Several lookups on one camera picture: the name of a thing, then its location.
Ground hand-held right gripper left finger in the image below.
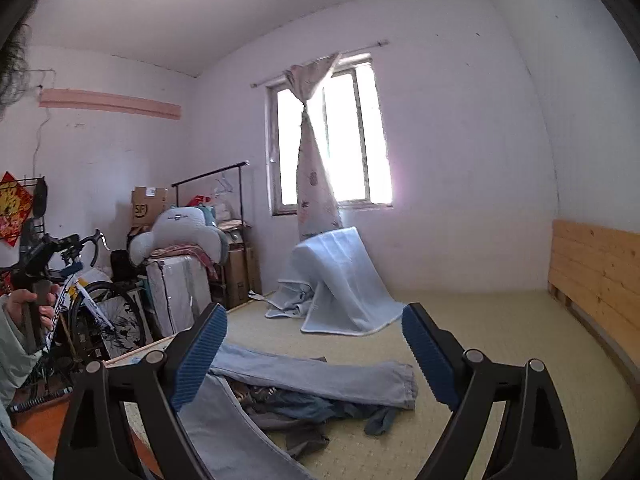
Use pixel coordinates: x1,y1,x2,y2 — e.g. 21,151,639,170
52,303,229,480

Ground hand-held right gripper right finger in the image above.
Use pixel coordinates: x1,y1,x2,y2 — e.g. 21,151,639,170
401,302,572,480

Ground grey garment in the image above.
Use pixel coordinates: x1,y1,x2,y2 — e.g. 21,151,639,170
227,380,331,461

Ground person's left forearm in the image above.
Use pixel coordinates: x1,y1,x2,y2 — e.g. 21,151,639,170
0,294,46,411

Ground black clothes rack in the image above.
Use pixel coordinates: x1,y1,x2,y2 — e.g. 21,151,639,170
171,160,251,311

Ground person's left hand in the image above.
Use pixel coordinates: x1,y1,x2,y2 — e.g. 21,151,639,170
9,284,58,333

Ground black hanging item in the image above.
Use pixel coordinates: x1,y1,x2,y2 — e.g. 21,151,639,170
31,176,49,218

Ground white storage bag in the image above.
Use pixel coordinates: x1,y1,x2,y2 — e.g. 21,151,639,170
146,255,213,338

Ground bicycle wheel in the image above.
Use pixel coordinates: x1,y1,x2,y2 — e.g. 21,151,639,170
0,230,148,361

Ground woven bed mat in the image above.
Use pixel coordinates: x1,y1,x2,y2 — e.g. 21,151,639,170
107,287,640,480

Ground black white printed board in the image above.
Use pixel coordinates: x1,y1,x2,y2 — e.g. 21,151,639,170
92,294,148,348

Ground black bag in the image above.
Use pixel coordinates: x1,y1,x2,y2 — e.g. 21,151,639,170
109,249,135,283

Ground plaid cloth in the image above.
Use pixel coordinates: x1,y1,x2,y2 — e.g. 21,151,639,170
150,244,221,281

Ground dark blue garment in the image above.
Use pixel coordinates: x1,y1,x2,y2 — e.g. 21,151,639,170
250,390,401,436

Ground light blue blanket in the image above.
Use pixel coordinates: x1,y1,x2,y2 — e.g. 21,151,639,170
265,226,406,336

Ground printed cardboard box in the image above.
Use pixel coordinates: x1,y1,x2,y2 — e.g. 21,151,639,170
131,186,169,231

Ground shark plush toy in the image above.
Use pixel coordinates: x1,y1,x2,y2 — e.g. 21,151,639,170
129,207,223,267

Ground striped stick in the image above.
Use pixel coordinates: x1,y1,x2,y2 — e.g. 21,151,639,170
9,385,76,413

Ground person's head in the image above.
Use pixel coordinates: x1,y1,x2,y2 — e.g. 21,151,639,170
0,22,32,123

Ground wooden headboard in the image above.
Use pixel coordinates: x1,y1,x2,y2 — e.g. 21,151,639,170
547,219,640,356

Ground person's light jacket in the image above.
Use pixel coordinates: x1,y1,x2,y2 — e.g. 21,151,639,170
0,400,55,480

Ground printed curtain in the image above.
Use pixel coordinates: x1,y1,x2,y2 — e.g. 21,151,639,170
284,52,346,241

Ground window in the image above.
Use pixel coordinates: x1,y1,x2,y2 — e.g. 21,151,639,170
265,57,395,217

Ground curtain rod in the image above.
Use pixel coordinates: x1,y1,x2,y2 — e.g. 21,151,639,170
250,37,390,90

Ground red wall decoration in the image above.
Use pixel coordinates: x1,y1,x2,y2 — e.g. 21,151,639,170
0,171,36,248

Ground pink wall rail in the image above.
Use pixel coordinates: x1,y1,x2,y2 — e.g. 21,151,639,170
39,87,182,121

